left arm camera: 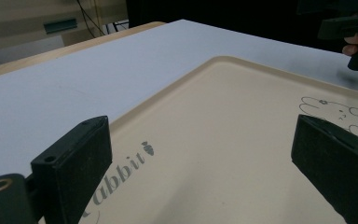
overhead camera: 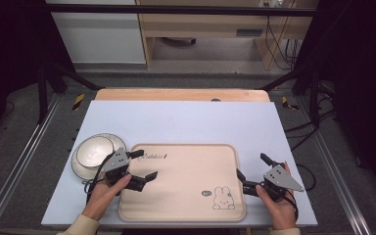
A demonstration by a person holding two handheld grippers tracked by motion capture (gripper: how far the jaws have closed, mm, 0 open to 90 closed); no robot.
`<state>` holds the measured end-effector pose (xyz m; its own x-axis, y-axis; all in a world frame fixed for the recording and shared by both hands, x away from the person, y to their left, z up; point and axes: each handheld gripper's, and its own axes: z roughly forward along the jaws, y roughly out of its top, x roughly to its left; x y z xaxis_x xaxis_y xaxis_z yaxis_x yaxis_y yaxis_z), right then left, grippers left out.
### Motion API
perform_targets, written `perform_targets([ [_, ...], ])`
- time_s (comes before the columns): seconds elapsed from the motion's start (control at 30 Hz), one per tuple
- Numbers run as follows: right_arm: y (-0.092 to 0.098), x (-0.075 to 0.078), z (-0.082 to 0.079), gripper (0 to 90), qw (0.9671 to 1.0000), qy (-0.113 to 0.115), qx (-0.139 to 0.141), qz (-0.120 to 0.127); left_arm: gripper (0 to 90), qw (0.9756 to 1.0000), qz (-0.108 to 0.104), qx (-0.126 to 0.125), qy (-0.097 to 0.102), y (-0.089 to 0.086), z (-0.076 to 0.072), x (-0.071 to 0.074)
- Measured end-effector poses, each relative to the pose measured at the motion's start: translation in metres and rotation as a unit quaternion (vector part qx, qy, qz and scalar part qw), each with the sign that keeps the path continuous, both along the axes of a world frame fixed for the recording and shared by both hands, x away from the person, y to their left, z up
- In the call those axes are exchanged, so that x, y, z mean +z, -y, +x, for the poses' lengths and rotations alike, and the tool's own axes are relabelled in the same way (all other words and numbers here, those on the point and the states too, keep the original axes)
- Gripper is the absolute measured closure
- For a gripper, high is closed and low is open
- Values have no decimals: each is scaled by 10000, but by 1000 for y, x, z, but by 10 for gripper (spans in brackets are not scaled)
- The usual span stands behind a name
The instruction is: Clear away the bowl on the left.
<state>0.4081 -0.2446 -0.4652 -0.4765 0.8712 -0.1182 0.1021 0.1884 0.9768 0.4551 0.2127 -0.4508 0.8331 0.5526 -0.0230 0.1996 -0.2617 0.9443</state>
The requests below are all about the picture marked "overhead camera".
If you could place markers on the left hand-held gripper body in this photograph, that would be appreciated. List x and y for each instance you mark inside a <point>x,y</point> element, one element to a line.
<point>117,159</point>

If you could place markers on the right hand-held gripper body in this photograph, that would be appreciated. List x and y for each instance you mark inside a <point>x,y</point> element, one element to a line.
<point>282,179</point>

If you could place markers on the white bowl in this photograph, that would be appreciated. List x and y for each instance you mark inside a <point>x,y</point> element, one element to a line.
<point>93,151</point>

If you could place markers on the white plate with dark rim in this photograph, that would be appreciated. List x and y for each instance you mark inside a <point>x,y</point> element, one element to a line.
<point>80,172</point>

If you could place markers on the beige tray with rabbit print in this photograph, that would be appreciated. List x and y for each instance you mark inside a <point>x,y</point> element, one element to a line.
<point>182,182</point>

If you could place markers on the person's right hand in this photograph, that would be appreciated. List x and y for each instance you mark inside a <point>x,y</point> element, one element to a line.
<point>282,212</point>

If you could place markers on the person's left hand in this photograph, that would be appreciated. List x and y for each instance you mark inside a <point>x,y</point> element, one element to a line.
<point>103,197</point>

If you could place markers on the white table board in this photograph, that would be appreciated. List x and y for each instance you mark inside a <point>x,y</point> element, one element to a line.
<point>182,122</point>

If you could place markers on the yellow black tape strip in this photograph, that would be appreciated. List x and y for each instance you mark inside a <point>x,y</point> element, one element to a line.
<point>78,102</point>
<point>287,103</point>

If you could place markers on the wooden table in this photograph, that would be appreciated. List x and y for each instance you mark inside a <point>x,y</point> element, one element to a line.
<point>176,94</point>

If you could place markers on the black metal stand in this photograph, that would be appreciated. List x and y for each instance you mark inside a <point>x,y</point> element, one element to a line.
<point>41,94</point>
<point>314,98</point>

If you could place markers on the black curtain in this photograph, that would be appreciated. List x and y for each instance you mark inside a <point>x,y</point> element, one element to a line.
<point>362,81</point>
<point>9,49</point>

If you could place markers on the white cabinet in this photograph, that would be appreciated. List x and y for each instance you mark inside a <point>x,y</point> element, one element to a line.
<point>101,36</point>

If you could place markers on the wooden desk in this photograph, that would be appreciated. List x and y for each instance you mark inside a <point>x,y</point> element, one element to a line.
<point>205,24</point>

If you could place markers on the aluminium floor rail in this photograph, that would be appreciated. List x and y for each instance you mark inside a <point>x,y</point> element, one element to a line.
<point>23,153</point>
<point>336,176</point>

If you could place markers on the black frame crossbar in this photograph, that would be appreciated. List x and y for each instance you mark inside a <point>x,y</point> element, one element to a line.
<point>176,9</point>

